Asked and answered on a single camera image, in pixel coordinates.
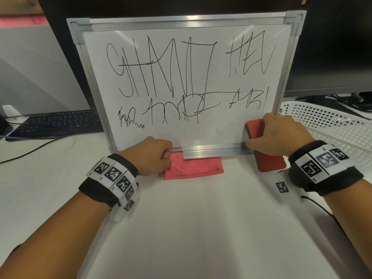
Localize person's left hand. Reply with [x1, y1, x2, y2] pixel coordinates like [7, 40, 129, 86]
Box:
[118, 136, 174, 176]

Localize person's right hand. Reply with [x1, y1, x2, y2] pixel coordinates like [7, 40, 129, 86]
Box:
[245, 113, 316, 157]

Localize red whiteboard eraser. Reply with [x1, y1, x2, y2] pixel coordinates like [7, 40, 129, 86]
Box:
[245, 119, 287, 174]

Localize pink cloth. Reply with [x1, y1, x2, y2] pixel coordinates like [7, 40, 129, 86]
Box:
[162, 152, 225, 181]

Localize person's left forearm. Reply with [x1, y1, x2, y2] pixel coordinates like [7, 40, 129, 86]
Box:
[0, 189, 120, 279]

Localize person's right forearm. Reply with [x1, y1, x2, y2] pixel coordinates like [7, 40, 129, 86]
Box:
[317, 178, 372, 275]

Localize black left wristband, marker tags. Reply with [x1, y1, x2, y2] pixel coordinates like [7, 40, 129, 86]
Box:
[78, 153, 140, 223]

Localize black wristband, marker tags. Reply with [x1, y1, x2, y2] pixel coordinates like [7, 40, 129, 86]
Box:
[287, 140, 364, 197]
[78, 153, 140, 223]

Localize black right wristband, marker tags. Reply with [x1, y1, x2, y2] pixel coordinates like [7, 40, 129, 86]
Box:
[287, 140, 364, 197]

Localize white perforated plastic basket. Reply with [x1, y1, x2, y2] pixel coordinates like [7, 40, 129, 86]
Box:
[277, 101, 372, 184]

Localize black keyboard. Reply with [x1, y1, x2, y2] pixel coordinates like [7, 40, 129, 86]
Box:
[5, 109, 104, 142]

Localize black monitor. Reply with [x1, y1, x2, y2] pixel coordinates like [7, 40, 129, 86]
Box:
[35, 0, 309, 114]
[283, 0, 372, 114]

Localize grey desk partition, pink trim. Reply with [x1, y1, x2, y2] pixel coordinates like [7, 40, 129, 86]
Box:
[0, 14, 91, 117]

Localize small white device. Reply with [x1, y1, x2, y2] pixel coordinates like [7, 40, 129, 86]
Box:
[1, 105, 23, 118]

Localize scribbled whiteboard, aluminium frame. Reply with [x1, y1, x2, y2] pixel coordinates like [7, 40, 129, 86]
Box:
[66, 10, 307, 159]

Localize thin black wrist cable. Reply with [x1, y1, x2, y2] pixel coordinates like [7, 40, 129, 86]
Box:
[300, 195, 350, 240]

